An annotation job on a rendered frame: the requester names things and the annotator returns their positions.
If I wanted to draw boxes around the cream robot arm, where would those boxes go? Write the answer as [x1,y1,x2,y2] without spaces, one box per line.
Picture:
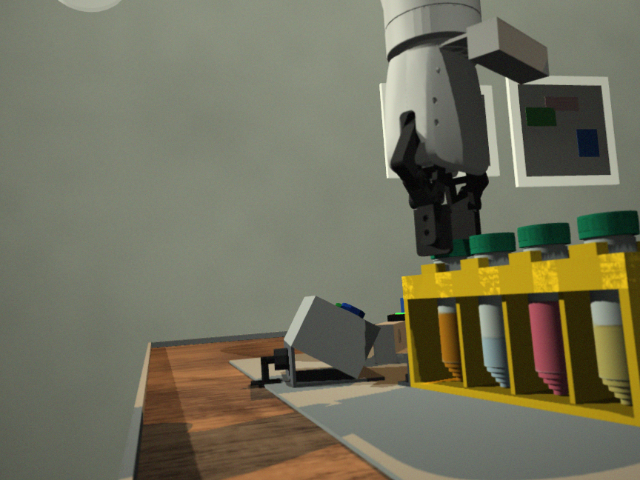
[381,0,550,84]

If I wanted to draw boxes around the yellow tube rack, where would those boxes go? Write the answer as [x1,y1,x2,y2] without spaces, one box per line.
[402,241,640,427]

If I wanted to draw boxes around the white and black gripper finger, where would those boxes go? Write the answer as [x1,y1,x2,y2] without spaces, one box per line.
[445,173,489,239]
[390,112,453,256]

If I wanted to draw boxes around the green screw cap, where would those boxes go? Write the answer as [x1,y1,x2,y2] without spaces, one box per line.
[517,223,571,248]
[469,233,516,255]
[577,210,640,240]

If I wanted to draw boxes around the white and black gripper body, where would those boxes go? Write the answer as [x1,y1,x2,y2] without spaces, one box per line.
[385,41,489,177]

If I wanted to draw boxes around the beige flat mat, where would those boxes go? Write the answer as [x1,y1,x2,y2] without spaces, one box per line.
[262,347,640,480]

